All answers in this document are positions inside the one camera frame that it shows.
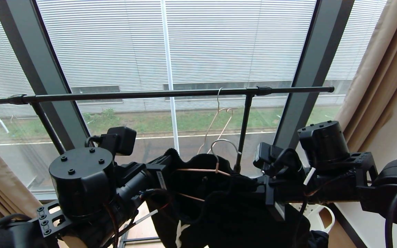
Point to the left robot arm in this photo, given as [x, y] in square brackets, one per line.
[81, 179]

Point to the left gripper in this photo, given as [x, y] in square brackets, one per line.
[143, 179]

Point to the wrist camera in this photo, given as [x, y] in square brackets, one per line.
[122, 139]
[271, 156]

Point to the white laundry basket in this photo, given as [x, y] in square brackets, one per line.
[317, 215]

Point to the window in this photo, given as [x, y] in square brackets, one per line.
[64, 51]

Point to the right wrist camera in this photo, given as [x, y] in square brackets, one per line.
[271, 156]

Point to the black shorts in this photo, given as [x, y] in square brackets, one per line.
[236, 213]

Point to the pink clothes hanger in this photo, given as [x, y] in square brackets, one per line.
[212, 125]
[198, 169]

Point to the black garment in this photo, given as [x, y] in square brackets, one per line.
[319, 239]

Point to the black clothes rack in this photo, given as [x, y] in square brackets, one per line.
[150, 93]

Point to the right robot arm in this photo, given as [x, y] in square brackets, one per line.
[322, 144]

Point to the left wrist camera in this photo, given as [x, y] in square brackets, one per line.
[122, 139]

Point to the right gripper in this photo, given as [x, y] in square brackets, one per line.
[322, 189]

